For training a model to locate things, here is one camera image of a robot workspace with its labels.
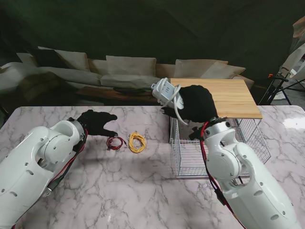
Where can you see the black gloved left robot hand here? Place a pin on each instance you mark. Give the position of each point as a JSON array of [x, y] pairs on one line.
[[95, 121]]

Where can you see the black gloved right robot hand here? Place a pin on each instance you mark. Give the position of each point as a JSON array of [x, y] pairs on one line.
[[197, 105]]

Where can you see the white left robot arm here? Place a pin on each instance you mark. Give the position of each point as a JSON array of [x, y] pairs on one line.
[[31, 167]]

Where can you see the dark wooden coffee table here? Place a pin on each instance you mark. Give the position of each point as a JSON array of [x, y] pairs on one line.
[[100, 94]]

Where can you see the beige sofa pillow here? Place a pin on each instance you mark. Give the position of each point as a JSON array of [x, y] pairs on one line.
[[193, 68], [224, 71], [74, 59], [131, 65]]

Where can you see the beige sofa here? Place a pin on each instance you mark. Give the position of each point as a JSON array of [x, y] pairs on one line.
[[128, 81]]

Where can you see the dark sofa pillow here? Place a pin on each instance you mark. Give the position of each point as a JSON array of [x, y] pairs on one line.
[[45, 58]]

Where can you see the black tripod stand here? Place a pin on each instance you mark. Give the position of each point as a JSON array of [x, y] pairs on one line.
[[281, 78]]

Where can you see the white draped cover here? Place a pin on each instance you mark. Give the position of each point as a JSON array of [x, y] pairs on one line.
[[297, 55]]

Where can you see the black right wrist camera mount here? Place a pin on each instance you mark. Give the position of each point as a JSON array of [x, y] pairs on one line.
[[195, 134]]

